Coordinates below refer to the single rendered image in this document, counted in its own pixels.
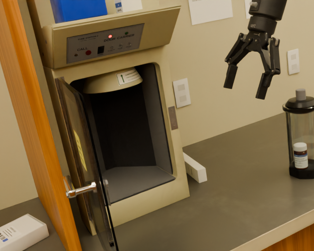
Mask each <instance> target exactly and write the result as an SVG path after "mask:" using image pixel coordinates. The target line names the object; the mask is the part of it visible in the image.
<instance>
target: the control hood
mask: <svg viewBox="0 0 314 251"><path fill-rule="evenodd" d="M180 8H181V4H180V3H174V4H168V5H162V6H156V7H150V8H145V9H139V10H133V11H127V12H122V13H116V14H110V15H104V16H98V17H92V18H86V19H81V20H75V21H69V22H63V23H57V24H52V25H47V26H43V27H42V33H43V37H44V41H45V45H46V49H47V53H48V57H49V62H50V66H51V68H53V69H57V68H62V67H66V66H71V65H76V64H80V63H85V62H89V61H94V60H99V59H103V58H108V57H112V56H117V55H122V54H126V53H131V52H135V51H140V50H145V49H149V48H154V47H158V46H163V45H168V44H169V43H170V40H171V37H172V34H173V31H174V28H175V24H176V21H177V18H178V15H179V12H180ZM141 23H144V28H143V32H142V37H141V41H140V46H139V49H134V50H129V51H125V52H120V53H115V54H111V55H106V56H102V57H97V58H92V59H88V60H83V61H78V62H74V63H69V64H67V37H72V36H77V35H83V34H88V33H93V32H99V31H104V30H109V29H115V28H120V27H125V26H131V25H136V24H141Z"/></svg>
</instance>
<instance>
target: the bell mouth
mask: <svg viewBox="0 0 314 251"><path fill-rule="evenodd" d="M142 81H143V79H142V78H141V76H140V75H139V73H138V72H137V70H136V69H135V67H130V68H125V69H121V70H117V71H113V72H108V73H104V74H100V75H96V76H91V77H87V78H85V83H84V88H83V92H84V93H87V94H96V93H105V92H111V91H116V90H121V89H125V88H129V87H132V86H135V85H137V84H139V83H141V82H142Z"/></svg>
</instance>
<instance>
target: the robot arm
mask: <svg viewBox="0 0 314 251"><path fill-rule="evenodd" d="M286 3H287V0H252V1H251V2H250V8H249V12H248V13H249V14H250V15H252V16H251V17H250V20H249V24H248V27H247V28H248V30H249V32H248V34H244V33H240V34H239V36H238V39H237V41H236V43H235V44H234V46H233V47H232V49H231V50H230V52H229V53H228V55H227V56H226V58H225V62H227V63H228V69H227V73H226V79H225V82H224V86H223V87H224V88H227V89H232V87H233V84H234V80H235V76H236V73H237V69H238V67H237V64H238V63H239V62H240V61H241V60H242V59H243V58H244V57H245V56H246V55H247V54H248V53H249V52H251V51H254V52H258V53H259V54H260V56H261V59H262V63H263V66H264V70H265V72H264V73H262V76H261V80H260V83H259V87H258V90H257V93H256V96H255V98H257V99H261V100H264V99H265V96H266V93H267V89H268V87H270V84H271V81H272V77H273V76H274V75H280V73H281V68H280V56H279V44H280V39H277V38H274V37H272V38H271V36H272V35H273V34H274V33H275V29H276V26H277V22H276V21H280V20H282V17H283V13H284V10H285V6H286ZM268 45H270V47H269V48H268ZM269 49H270V50H269Z"/></svg>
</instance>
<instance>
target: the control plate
mask: <svg viewBox="0 0 314 251"><path fill-rule="evenodd" d="M143 28H144V23H141V24H136V25H131V26H125V27H120V28H115V29H109V30H104V31H99V32H93V33H88V34H83V35H77V36H72V37H67V64H69V63H74V62H78V61H83V60H88V59H92V58H97V57H102V56H106V55H111V54H115V53H120V52H125V51H129V50H134V49H139V46H140V41H141V37H142V32H143ZM126 31H128V32H129V33H128V34H127V35H125V32H126ZM109 35H112V37H111V38H108V36H109ZM129 42H131V45H128V43H129ZM120 44H122V47H120V46H119V45H120ZM100 46H104V53H100V54H97V53H98V47H100ZM110 46H113V49H111V48H110ZM88 50H90V51H91V54H90V55H86V51H88ZM76 53H78V56H77V57H75V56H74V54H76Z"/></svg>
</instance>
